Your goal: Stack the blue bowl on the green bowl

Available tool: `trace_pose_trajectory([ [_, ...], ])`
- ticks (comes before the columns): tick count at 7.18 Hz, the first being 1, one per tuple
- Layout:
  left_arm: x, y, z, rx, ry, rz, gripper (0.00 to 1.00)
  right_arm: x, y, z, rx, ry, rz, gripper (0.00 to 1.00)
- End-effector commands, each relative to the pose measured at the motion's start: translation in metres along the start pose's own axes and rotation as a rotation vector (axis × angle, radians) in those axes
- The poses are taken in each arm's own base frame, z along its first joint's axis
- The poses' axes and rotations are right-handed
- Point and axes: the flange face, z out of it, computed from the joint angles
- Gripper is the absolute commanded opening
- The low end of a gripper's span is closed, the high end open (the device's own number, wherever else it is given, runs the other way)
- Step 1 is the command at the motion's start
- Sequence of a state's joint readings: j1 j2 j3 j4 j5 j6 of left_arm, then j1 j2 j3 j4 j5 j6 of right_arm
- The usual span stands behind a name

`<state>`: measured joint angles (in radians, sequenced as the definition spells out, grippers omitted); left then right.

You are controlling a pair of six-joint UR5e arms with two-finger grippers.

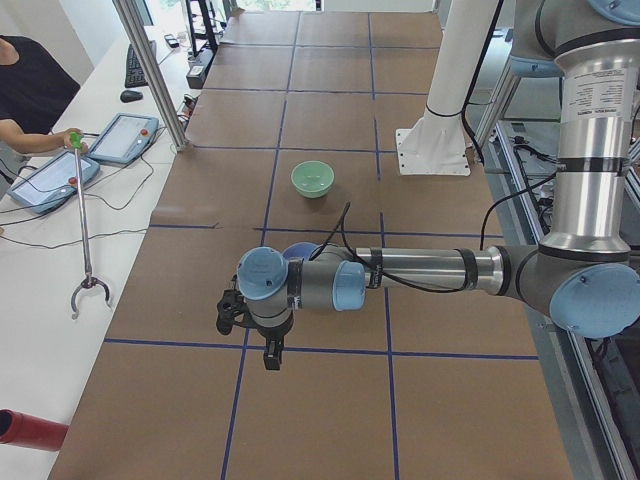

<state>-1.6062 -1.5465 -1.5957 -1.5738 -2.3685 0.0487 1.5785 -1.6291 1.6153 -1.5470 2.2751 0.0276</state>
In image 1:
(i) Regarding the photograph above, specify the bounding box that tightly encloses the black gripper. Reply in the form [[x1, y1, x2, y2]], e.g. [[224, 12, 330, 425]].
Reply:
[[257, 319, 293, 371]]

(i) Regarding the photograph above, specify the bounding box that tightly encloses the blue bowl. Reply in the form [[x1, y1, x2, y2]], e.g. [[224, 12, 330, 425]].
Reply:
[[282, 242, 318, 261]]

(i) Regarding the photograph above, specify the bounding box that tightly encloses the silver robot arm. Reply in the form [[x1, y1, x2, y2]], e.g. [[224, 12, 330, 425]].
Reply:
[[216, 1, 639, 370]]

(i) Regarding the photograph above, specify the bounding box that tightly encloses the green bowl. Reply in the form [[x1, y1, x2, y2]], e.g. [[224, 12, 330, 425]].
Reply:
[[291, 160, 335, 199]]

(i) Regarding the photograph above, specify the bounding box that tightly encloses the person hand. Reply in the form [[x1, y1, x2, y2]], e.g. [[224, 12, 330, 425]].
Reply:
[[62, 128, 88, 154]]

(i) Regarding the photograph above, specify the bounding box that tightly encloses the red cylinder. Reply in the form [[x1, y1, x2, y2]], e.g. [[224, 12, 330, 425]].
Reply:
[[1, 409, 68, 451]]

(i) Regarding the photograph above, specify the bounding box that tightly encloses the far teach pendant tablet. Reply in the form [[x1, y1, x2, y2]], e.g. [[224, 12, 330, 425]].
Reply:
[[87, 113, 159, 165]]

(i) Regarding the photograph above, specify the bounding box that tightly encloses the teach pendant tablet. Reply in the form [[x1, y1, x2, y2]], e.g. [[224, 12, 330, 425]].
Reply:
[[87, 113, 159, 165], [8, 151, 77, 214]]

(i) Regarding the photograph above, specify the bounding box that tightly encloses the near teach pendant tablet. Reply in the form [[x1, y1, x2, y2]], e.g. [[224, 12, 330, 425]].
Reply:
[[8, 151, 77, 214]]

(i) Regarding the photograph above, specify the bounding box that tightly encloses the metal reacher grabber tool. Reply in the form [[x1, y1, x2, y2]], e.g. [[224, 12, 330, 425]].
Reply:
[[70, 150, 111, 320]]

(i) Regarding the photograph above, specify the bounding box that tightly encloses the black computer mouse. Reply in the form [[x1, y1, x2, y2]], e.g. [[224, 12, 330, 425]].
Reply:
[[120, 89, 143, 103]]

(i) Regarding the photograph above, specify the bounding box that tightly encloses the black keyboard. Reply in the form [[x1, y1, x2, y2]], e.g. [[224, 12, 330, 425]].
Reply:
[[124, 45, 147, 89]]

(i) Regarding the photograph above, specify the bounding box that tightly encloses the person in black shirt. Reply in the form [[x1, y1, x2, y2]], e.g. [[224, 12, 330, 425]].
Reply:
[[1, 35, 82, 155]]

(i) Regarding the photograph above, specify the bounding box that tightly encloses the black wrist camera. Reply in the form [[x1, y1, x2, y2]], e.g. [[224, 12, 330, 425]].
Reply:
[[216, 289, 251, 335]]

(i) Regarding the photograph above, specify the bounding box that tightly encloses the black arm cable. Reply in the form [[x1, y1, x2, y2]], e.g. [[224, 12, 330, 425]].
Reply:
[[308, 202, 556, 294]]

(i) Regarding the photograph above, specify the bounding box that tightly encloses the white pedestal column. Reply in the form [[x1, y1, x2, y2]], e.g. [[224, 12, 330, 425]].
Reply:
[[396, 0, 502, 176]]

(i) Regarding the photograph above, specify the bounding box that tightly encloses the aluminium frame post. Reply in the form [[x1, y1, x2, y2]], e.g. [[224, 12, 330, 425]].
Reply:
[[113, 0, 188, 152]]

